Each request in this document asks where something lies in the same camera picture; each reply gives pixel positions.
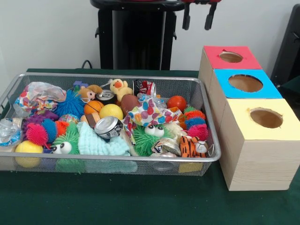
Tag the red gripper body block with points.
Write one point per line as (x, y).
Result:
(201, 1)

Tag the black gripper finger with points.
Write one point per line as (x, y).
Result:
(208, 22)
(186, 21)

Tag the wooden box with three holes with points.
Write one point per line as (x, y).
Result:
(257, 164)

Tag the red-orange ball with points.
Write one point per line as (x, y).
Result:
(177, 103)

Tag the black upright panel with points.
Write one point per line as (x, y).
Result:
(288, 47)

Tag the yellow duck plush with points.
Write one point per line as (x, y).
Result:
(118, 87)

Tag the polka-dot crumpled cloth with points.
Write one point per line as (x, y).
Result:
(147, 112)

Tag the brown toy football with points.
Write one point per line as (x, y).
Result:
(129, 103)

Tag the dark green side tablecloth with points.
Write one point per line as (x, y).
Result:
(294, 90)

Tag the plain yellow ball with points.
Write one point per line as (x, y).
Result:
(111, 112)

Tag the orange tiger plush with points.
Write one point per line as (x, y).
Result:
(188, 146)

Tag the small orange basketball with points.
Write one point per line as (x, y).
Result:
(92, 107)

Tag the crushed silver can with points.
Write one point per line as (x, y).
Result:
(107, 126)

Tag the blue spiky ball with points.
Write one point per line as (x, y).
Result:
(69, 104)

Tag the mint green cloth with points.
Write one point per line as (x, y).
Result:
(93, 143)

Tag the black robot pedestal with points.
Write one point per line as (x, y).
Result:
(138, 35)

